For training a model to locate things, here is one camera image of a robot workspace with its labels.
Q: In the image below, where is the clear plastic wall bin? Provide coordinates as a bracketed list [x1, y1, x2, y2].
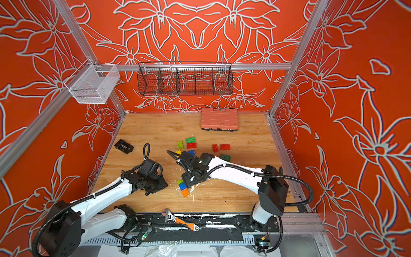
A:
[64, 64, 120, 105]

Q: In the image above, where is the small red lego brick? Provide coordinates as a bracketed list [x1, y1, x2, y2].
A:
[212, 144, 219, 153]

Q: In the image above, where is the orange handled adjustable wrench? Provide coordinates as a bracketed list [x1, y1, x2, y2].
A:
[162, 209, 200, 232]

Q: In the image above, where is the salmon red tool case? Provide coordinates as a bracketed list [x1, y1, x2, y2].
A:
[200, 108, 239, 131]

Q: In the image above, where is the dark green lego brick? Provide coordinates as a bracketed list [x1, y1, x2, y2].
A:
[185, 137, 196, 143]
[220, 154, 232, 162]

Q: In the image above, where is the wide red lego brick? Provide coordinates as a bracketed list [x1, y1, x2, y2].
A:
[220, 144, 231, 151]

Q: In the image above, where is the black wire wall basket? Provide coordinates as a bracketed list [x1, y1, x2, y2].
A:
[137, 62, 234, 96]

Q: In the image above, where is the dark green lego brick right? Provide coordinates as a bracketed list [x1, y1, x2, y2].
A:
[220, 154, 232, 162]

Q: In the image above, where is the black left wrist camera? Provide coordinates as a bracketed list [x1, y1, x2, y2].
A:
[138, 159, 163, 178]

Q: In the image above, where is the orange lego brick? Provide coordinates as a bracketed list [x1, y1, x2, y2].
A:
[182, 189, 189, 197]

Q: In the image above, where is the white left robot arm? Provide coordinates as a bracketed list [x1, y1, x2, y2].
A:
[31, 170, 168, 257]

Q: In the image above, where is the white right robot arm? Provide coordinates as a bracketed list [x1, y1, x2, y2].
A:
[169, 151, 289, 224]

